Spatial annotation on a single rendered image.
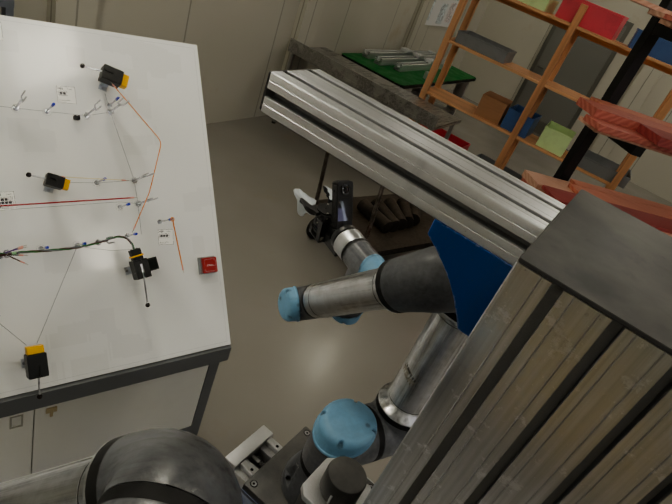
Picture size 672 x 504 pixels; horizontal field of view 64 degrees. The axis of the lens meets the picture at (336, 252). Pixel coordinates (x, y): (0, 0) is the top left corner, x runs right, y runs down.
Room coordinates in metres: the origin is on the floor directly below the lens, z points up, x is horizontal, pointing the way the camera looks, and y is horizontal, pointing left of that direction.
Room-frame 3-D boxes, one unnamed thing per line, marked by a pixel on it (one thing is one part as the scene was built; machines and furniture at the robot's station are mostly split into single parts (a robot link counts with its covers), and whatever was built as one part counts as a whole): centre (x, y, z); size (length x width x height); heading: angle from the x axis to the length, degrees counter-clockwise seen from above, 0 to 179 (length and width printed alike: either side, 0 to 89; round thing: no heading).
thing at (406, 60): (7.56, -0.06, 0.45); 2.48 x 0.93 x 0.90; 157
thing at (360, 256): (1.03, -0.08, 1.56); 0.11 x 0.08 x 0.09; 41
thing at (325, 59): (5.61, 0.29, 0.47); 1.81 x 0.68 x 0.93; 67
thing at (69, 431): (1.14, 0.45, 0.60); 0.55 x 0.03 x 0.39; 138
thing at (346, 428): (0.75, -0.15, 1.33); 0.13 x 0.12 x 0.14; 131
